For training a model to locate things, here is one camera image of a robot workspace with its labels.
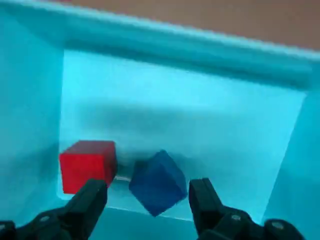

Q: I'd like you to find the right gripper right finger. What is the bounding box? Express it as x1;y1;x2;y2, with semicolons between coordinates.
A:
187;177;307;240

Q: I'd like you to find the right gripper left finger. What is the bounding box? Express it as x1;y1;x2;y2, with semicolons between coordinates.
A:
0;177;109;240

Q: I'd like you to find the red block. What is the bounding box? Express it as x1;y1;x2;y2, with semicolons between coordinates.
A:
59;140;118;195

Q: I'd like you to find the blue block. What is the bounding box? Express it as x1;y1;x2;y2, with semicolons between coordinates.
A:
128;149;188;218

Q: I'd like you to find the cyan plastic box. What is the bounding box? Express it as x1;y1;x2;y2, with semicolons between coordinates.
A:
0;0;320;240

